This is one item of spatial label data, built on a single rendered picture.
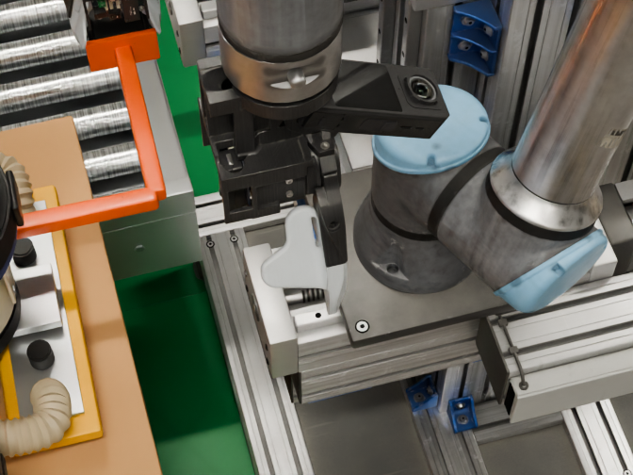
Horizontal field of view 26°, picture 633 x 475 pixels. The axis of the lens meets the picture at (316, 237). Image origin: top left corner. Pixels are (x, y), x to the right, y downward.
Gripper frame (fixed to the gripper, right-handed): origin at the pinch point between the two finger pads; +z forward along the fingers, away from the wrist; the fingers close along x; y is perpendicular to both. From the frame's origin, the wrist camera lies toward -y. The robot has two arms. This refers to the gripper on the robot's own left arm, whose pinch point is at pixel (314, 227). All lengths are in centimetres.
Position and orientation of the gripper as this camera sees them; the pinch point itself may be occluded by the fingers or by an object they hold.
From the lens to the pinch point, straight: 102.6
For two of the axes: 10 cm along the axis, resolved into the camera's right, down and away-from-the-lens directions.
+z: 0.0, 5.3, 8.5
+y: -9.6, 2.2, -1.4
